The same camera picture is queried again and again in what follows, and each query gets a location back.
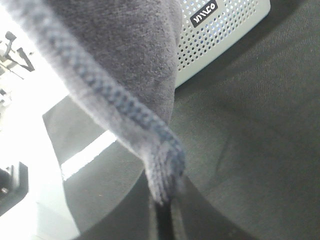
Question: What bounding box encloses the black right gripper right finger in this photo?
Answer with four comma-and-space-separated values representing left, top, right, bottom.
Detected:
171, 175, 256, 240

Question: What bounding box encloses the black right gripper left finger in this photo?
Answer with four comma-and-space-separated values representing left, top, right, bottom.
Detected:
76, 172, 159, 240

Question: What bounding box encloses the grey microfibre towel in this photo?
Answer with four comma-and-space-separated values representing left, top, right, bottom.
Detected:
0, 0, 185, 205

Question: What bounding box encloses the grey perforated laundry basket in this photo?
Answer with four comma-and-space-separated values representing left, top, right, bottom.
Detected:
175, 0, 271, 87

